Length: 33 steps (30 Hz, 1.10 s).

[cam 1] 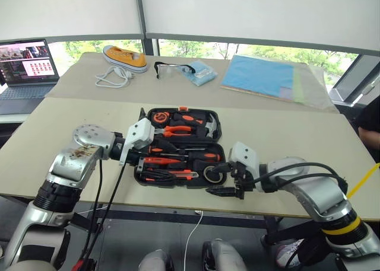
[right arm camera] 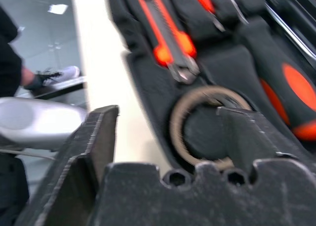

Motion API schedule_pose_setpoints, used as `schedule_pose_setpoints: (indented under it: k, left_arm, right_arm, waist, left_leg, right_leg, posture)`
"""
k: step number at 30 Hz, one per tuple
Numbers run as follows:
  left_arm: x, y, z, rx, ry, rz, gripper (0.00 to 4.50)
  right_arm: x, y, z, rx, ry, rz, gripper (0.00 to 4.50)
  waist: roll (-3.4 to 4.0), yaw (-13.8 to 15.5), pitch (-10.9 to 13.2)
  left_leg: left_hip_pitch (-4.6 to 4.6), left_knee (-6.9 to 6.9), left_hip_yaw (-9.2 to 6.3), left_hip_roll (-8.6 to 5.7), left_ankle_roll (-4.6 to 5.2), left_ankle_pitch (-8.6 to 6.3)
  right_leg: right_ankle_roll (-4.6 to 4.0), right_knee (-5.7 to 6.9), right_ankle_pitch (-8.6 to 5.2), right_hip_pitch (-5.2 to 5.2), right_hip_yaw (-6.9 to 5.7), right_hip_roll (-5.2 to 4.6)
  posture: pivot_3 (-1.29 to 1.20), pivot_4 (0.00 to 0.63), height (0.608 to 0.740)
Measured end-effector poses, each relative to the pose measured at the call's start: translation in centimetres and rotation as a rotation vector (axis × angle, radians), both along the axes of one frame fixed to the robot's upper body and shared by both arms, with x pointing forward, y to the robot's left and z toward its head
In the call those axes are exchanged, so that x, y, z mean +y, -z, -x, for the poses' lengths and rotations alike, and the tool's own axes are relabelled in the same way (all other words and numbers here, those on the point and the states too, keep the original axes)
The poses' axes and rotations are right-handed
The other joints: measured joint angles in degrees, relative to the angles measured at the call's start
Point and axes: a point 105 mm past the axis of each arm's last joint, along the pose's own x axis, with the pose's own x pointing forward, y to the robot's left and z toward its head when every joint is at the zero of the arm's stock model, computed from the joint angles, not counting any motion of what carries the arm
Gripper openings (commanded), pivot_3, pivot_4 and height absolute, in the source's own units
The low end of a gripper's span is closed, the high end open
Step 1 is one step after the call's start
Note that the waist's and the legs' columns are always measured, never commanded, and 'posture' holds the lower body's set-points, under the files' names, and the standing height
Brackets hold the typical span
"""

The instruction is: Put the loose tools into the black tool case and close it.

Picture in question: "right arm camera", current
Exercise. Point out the black electrical tape roll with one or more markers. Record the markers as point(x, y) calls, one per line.
point(176, 127)

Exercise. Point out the white sneaker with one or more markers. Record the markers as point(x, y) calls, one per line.
point(66, 74)

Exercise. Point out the black orange utility knife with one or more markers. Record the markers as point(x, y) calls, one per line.
point(170, 43)

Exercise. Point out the orange voltage tester pen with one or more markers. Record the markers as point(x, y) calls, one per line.
point(201, 1)

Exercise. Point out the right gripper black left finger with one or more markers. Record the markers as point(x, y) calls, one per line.
point(81, 166)

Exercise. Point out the bystander's black trouser leg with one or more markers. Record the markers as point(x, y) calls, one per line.
point(8, 58)

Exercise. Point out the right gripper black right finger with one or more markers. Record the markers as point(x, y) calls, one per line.
point(242, 137)

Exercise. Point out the black orange screwdriver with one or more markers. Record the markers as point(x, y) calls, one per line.
point(269, 58)
point(288, 30)

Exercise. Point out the black tool case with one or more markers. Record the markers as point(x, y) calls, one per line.
point(153, 87)

